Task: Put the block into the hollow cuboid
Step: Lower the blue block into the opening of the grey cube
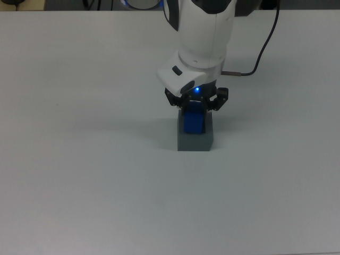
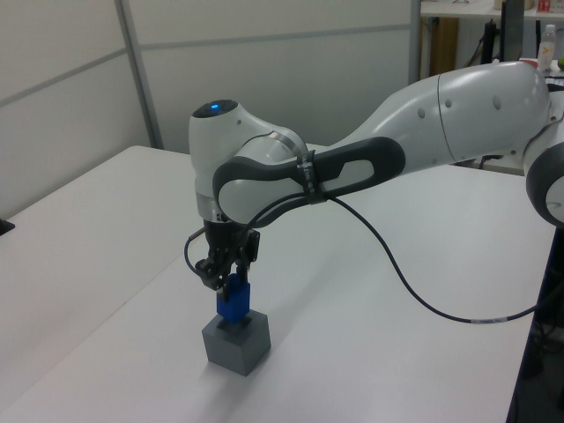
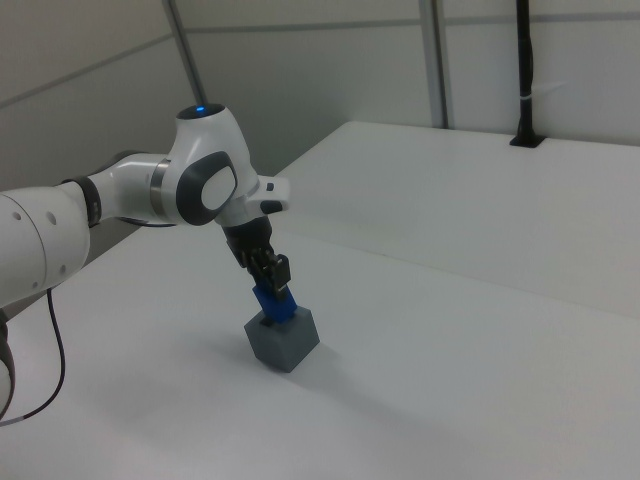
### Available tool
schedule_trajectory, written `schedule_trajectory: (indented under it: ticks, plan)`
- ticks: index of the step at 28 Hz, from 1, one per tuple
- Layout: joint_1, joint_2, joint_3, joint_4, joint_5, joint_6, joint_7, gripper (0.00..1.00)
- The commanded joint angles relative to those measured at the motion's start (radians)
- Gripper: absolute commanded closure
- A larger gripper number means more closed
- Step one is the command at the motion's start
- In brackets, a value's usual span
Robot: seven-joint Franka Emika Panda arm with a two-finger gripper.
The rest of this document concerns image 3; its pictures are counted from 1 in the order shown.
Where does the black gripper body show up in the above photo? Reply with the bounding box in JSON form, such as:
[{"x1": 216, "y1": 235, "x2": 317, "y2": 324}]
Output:
[{"x1": 221, "y1": 215, "x2": 274, "y2": 254}]

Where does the blue block with knob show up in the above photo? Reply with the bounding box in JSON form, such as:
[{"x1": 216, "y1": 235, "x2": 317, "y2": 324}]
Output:
[{"x1": 252, "y1": 284, "x2": 300, "y2": 324}]

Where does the grey hollow cuboid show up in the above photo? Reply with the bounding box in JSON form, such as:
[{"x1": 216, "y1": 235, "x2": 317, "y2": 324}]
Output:
[{"x1": 243, "y1": 305, "x2": 322, "y2": 375}]

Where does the white side table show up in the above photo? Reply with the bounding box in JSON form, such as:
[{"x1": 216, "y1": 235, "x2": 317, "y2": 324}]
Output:
[{"x1": 267, "y1": 119, "x2": 640, "y2": 322}]

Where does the grey partition post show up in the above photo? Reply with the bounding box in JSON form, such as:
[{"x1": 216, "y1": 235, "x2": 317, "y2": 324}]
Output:
[
  {"x1": 163, "y1": 0, "x2": 210, "y2": 105},
  {"x1": 428, "y1": 0, "x2": 450, "y2": 129}
]

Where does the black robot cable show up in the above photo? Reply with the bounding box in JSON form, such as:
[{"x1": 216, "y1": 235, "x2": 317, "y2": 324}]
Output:
[{"x1": 0, "y1": 287, "x2": 67, "y2": 428}]

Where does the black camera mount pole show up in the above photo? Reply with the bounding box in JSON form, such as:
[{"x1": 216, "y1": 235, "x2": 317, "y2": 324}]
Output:
[{"x1": 508, "y1": 0, "x2": 547, "y2": 149}]

